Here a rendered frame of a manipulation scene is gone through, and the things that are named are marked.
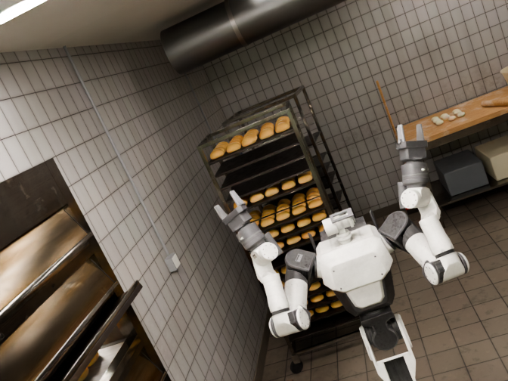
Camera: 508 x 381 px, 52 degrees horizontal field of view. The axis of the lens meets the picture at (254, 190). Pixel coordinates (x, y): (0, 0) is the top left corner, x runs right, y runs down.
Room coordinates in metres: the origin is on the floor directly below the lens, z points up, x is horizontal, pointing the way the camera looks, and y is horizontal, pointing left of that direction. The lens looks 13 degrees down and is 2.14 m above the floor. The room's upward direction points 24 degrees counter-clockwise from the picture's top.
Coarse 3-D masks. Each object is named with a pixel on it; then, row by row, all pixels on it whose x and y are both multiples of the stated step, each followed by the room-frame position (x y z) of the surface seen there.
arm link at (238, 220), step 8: (240, 208) 1.83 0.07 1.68; (232, 216) 1.85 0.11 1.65; (240, 216) 1.83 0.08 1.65; (248, 216) 1.84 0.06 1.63; (232, 224) 1.86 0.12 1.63; (240, 224) 1.83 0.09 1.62; (248, 224) 1.84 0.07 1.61; (240, 232) 1.82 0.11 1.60; (248, 232) 1.81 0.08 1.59; (256, 232) 1.81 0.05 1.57; (240, 240) 1.82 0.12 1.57
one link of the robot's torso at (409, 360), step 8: (400, 320) 1.88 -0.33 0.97; (360, 328) 1.93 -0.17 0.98; (400, 328) 1.85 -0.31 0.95; (408, 336) 1.84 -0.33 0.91; (368, 344) 1.86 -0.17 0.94; (408, 344) 1.81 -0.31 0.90; (368, 352) 1.86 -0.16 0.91; (408, 352) 1.80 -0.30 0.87; (384, 360) 1.82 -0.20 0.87; (392, 360) 1.84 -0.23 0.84; (400, 360) 1.83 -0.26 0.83; (408, 360) 1.79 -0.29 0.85; (376, 368) 1.81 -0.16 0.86; (384, 368) 1.81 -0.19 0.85; (392, 368) 1.83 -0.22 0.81; (400, 368) 1.83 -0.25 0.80; (408, 368) 1.78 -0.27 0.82; (384, 376) 1.80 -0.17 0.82; (392, 376) 1.83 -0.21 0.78; (400, 376) 1.82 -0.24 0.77; (408, 376) 1.82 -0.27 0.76
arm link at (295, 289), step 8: (288, 280) 1.86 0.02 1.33; (296, 280) 1.84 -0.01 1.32; (288, 288) 1.83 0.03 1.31; (296, 288) 1.81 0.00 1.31; (304, 288) 1.83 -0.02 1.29; (288, 296) 1.80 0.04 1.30; (296, 296) 1.78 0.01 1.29; (304, 296) 1.80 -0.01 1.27; (296, 304) 1.76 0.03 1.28; (304, 304) 1.77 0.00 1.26; (296, 312) 1.67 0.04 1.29; (304, 312) 1.70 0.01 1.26; (272, 320) 1.72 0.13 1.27; (296, 320) 1.66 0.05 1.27; (304, 320) 1.68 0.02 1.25; (272, 328) 1.70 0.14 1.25; (304, 328) 1.65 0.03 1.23
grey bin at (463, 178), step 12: (456, 156) 4.93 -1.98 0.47; (468, 156) 4.79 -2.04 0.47; (444, 168) 4.76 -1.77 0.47; (456, 168) 4.63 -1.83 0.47; (468, 168) 4.57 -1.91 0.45; (480, 168) 4.54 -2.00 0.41; (444, 180) 4.66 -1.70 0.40; (456, 180) 4.60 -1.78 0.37; (468, 180) 4.57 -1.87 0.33; (480, 180) 4.55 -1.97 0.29; (456, 192) 4.61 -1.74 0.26
